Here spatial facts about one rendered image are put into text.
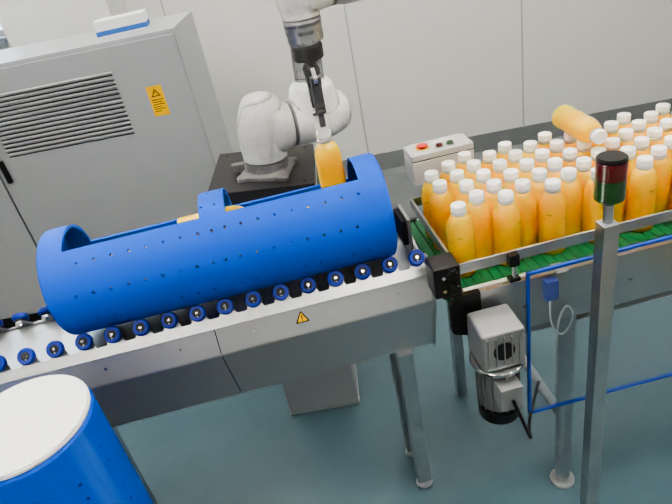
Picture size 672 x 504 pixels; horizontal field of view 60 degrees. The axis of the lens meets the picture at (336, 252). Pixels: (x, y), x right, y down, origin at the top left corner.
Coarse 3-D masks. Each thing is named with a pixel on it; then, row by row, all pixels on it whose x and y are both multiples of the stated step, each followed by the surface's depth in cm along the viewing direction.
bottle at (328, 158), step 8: (320, 144) 152; (328, 144) 151; (336, 144) 153; (320, 152) 152; (328, 152) 151; (336, 152) 152; (320, 160) 152; (328, 160) 152; (336, 160) 153; (320, 168) 154; (328, 168) 153; (336, 168) 154; (320, 176) 156; (328, 176) 154; (336, 176) 154; (344, 176) 157; (320, 184) 158; (328, 184) 155; (336, 184) 156
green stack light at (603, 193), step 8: (600, 184) 123; (608, 184) 122; (616, 184) 121; (624, 184) 122; (600, 192) 124; (608, 192) 123; (616, 192) 122; (624, 192) 123; (600, 200) 125; (608, 200) 124; (616, 200) 123
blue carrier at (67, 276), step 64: (320, 192) 144; (384, 192) 144; (64, 256) 141; (128, 256) 141; (192, 256) 142; (256, 256) 143; (320, 256) 147; (384, 256) 155; (64, 320) 143; (128, 320) 151
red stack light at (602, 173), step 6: (600, 168) 121; (606, 168) 120; (612, 168) 120; (618, 168) 119; (624, 168) 120; (594, 174) 124; (600, 174) 122; (606, 174) 121; (612, 174) 120; (618, 174) 120; (624, 174) 121; (600, 180) 123; (606, 180) 122; (612, 180) 121; (618, 180) 121
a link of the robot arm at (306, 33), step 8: (320, 16) 136; (288, 24) 134; (296, 24) 133; (304, 24) 133; (312, 24) 134; (320, 24) 136; (288, 32) 135; (296, 32) 134; (304, 32) 134; (312, 32) 135; (320, 32) 136; (288, 40) 137; (296, 40) 135; (304, 40) 135; (312, 40) 136
